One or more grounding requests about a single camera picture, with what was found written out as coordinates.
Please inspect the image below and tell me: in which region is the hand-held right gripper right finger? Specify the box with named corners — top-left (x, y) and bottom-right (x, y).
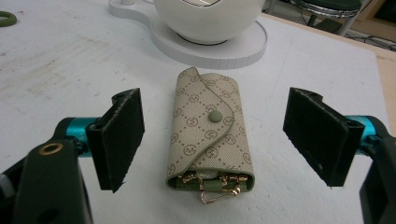
top-left (282, 87), bottom-right (394, 188)

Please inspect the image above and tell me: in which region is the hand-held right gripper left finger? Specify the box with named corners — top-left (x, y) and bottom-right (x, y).
top-left (54, 87), bottom-right (146, 194)

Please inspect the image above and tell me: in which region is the beige patterned key case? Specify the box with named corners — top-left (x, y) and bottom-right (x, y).
top-left (165, 66), bottom-right (256, 205)

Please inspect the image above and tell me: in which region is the metal chair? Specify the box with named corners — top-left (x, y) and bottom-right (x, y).
top-left (289, 0), bottom-right (372, 37)

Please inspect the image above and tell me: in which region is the white flat stand base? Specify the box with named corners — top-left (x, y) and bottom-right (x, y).
top-left (107, 0), bottom-right (268, 70)

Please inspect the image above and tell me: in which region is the white round bowl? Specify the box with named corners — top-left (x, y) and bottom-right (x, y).
top-left (153, 0), bottom-right (266, 46)

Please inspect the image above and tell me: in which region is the green ring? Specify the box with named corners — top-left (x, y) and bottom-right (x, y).
top-left (0, 10), bottom-right (18, 28)

